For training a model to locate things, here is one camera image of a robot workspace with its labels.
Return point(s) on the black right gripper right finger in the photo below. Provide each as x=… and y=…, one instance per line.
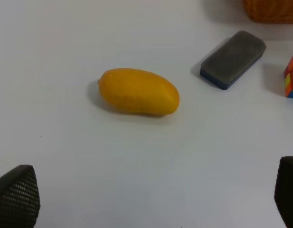
x=283, y=193

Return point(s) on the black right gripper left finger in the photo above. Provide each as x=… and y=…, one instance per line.
x=19, y=198

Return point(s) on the orange wicker basket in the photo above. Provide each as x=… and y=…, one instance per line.
x=270, y=11

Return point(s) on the multicoloured puzzle cube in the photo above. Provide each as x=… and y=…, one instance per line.
x=288, y=79

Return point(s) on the grey blue whiteboard eraser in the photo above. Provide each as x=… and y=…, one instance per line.
x=227, y=64

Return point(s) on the yellow mango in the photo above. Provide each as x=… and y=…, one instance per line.
x=137, y=91

